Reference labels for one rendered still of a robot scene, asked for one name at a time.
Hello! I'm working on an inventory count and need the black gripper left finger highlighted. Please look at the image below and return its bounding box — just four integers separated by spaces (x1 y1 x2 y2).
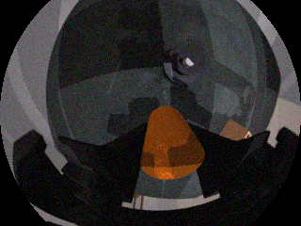
55 123 148 203

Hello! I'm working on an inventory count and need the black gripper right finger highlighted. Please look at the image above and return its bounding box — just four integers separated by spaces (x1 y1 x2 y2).
187 121 271 199

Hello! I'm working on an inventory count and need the orange knob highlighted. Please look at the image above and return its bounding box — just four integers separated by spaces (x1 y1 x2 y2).
140 106 206 180

